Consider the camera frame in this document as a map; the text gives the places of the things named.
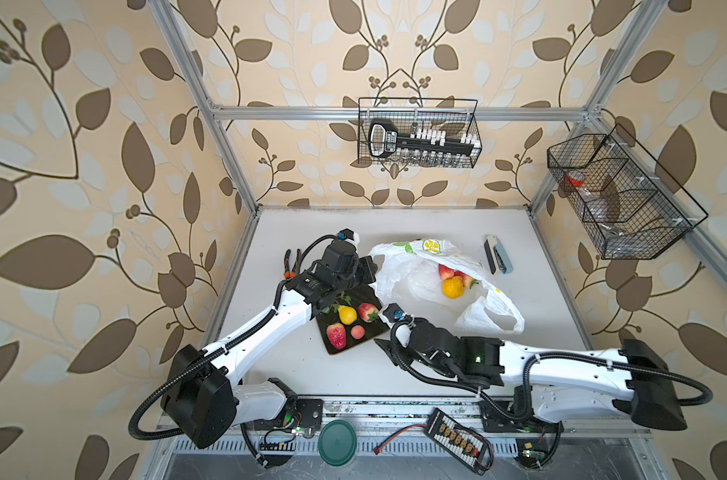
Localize yellow lemon with leafy branch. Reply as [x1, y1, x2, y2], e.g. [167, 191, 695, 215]
[321, 292, 358, 325]

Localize small pink fake cherry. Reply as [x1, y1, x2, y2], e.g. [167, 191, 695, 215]
[351, 325, 365, 340]

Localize small red strawberry with stem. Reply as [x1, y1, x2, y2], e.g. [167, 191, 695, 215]
[358, 303, 379, 323]

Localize large red fake strawberry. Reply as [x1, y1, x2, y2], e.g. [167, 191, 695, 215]
[326, 322, 347, 350]

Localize white plastic bag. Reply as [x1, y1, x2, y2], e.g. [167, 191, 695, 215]
[369, 239, 525, 337]

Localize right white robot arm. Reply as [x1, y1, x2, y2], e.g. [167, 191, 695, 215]
[379, 304, 713, 431]

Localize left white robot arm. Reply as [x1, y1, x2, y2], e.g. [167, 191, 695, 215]
[128, 229, 377, 448]

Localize red yellow fake mango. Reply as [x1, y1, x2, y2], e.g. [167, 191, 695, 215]
[439, 265, 455, 281]

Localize black square tray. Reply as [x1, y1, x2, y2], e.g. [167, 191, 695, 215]
[316, 285, 389, 355]

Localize green round lid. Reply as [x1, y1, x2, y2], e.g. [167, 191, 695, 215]
[318, 420, 358, 467]

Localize black charger board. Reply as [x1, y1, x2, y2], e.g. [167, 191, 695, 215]
[372, 407, 497, 476]

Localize black tool in basket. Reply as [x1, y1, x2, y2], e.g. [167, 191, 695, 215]
[363, 118, 483, 160]

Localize red capped clear bottle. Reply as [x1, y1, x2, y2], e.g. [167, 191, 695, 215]
[563, 170, 593, 199]

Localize orange handled pliers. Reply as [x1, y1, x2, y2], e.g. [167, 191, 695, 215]
[284, 249, 303, 280]

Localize rear black wire basket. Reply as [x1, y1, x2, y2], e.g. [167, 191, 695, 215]
[357, 96, 483, 169]

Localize side black wire basket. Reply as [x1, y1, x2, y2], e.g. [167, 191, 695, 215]
[547, 124, 709, 260]

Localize aluminium frame post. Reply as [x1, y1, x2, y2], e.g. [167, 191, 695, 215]
[149, 0, 260, 217]

